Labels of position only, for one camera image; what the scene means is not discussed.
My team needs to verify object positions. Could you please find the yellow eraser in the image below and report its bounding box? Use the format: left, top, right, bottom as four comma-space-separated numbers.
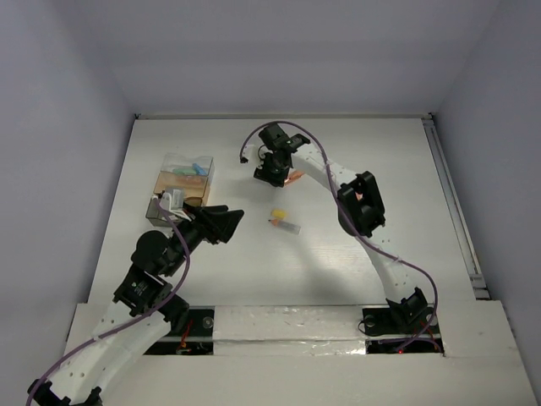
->
271, 209, 287, 220

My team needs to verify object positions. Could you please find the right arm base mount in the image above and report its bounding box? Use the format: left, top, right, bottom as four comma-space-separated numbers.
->
358, 307, 444, 354

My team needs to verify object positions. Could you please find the dark grey plastic container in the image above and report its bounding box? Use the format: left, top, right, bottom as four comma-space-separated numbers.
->
145, 195, 187, 228

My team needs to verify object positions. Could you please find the clear plastic container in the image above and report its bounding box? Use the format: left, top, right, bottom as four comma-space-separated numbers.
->
160, 153, 215, 179

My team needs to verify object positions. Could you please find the green highlighter pen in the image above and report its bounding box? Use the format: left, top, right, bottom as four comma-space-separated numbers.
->
171, 167, 199, 176

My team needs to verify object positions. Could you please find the blue highlighter pen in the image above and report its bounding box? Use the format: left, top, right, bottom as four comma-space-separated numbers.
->
192, 162, 208, 176

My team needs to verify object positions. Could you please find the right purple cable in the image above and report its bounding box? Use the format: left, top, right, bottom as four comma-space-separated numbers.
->
238, 120, 439, 354

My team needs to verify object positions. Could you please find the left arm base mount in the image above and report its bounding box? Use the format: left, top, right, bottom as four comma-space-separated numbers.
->
145, 307, 215, 356

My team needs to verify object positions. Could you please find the orange highlighter pen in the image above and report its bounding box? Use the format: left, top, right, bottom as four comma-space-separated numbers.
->
284, 171, 304, 186

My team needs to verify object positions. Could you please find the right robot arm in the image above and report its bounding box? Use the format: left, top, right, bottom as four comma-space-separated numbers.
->
239, 120, 428, 334

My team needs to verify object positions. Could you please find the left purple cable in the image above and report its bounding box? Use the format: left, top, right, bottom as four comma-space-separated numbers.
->
25, 198, 192, 406

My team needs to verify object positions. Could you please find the purple cable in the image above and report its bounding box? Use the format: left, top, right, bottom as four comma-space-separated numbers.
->
25, 198, 192, 406
238, 120, 439, 354

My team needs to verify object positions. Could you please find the orange plastic container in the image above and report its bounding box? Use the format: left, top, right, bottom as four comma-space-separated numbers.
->
154, 172, 211, 200

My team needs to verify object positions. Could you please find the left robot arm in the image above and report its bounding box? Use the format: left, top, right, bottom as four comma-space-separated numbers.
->
26, 205, 244, 405

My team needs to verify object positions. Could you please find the short pencil in tube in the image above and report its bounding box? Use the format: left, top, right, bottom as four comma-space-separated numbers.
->
269, 218, 301, 235

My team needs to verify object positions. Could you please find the silver foil strip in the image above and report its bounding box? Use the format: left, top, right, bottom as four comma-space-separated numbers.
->
212, 305, 367, 357

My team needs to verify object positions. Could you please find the pink highlighter pen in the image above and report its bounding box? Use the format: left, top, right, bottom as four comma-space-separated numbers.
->
176, 175, 208, 188

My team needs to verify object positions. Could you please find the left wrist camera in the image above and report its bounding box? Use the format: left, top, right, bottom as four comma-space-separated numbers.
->
154, 187, 185, 213

